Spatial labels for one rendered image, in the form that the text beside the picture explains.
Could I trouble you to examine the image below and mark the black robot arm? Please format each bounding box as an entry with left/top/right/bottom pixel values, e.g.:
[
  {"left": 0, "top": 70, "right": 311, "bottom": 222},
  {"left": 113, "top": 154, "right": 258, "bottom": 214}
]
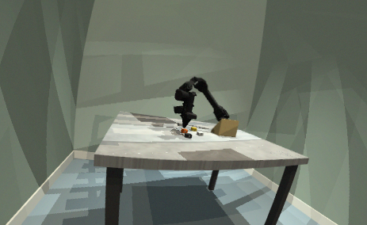
[{"left": 174, "top": 77, "right": 230, "bottom": 121}]

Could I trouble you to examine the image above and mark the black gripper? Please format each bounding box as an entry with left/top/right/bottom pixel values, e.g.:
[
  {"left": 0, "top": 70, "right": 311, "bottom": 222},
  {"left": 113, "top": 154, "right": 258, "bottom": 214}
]
[{"left": 178, "top": 101, "right": 197, "bottom": 128}]

